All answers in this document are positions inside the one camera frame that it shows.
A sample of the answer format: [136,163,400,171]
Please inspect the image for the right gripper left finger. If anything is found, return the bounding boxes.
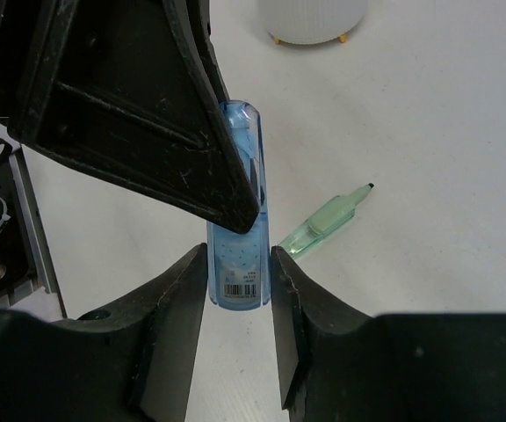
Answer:
[0,244,207,421]

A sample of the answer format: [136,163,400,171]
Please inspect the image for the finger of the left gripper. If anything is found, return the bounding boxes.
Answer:
[7,1,259,233]

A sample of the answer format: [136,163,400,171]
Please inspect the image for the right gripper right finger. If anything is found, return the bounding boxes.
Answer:
[271,247,506,421]

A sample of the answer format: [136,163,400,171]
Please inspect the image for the blue highlighter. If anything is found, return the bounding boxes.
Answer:
[206,100,271,311]

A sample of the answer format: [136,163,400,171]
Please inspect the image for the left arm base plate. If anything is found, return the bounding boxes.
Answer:
[0,138,66,317]

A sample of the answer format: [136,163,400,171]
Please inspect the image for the white round divided organizer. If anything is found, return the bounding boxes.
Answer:
[257,0,369,46]

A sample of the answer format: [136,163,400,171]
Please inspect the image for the mint green highlighter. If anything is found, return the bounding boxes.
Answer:
[278,183,374,258]

